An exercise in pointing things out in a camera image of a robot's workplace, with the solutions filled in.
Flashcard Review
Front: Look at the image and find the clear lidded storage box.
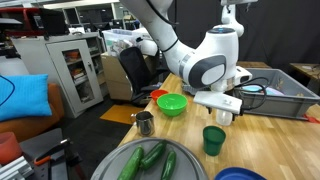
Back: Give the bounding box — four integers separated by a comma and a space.
101, 28, 158, 58

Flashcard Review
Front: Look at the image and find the orange sofa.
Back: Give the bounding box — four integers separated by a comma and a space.
0, 83, 66, 144

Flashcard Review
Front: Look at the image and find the red plastic bowl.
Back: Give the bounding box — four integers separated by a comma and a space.
150, 89, 169, 103

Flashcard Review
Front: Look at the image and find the black office chair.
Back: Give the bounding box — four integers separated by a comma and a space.
119, 46, 168, 108

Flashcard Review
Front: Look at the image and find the dark green plastic cup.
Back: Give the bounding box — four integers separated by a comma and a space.
202, 125, 227, 157

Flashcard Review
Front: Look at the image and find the medium green cucumber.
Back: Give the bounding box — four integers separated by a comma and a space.
139, 139, 168, 170

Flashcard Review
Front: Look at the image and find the grey plastic crate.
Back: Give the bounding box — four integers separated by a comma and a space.
232, 67, 320, 121

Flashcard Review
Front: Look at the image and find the steel milk pitcher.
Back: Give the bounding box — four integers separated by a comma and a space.
129, 110, 156, 137

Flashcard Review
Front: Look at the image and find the red tape piece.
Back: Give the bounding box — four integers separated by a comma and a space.
303, 113, 320, 125

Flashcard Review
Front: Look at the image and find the wooden side table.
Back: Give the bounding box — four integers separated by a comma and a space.
289, 62, 320, 96

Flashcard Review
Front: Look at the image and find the green plastic bowl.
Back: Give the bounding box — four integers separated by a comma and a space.
156, 93, 189, 118

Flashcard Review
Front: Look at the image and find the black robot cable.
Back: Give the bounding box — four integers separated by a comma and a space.
233, 77, 268, 112

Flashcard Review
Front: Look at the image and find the silver aluminium profile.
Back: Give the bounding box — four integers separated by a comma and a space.
0, 155, 34, 180

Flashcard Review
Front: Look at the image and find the white plastic cup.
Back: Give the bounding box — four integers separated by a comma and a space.
215, 109, 234, 127

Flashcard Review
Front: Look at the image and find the lavender plate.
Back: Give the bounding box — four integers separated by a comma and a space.
241, 84, 286, 97

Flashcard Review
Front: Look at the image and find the orange floor mat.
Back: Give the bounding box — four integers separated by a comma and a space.
99, 104, 144, 126

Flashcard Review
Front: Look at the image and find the small green cucumber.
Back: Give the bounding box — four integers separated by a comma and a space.
160, 148, 177, 180

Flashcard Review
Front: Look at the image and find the blue bowl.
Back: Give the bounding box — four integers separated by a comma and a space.
214, 166, 268, 180

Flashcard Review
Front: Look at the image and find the beige cardboard box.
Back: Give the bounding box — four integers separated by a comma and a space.
100, 53, 134, 101

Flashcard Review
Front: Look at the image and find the orange handled clamp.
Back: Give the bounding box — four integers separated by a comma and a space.
33, 138, 88, 180

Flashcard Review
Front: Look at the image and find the red round container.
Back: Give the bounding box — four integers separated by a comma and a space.
0, 131, 24, 166

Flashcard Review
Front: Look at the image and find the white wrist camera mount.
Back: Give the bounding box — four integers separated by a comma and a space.
193, 91, 243, 115

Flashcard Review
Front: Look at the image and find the large green cucumber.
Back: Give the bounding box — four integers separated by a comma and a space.
116, 145, 145, 180

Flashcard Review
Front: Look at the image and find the grey metal cabinet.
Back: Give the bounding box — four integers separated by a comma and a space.
11, 32, 108, 119

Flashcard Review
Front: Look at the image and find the blue cushion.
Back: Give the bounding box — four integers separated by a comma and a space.
0, 73, 53, 123

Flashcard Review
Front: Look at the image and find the grey round tray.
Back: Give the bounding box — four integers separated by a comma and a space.
90, 137, 210, 180

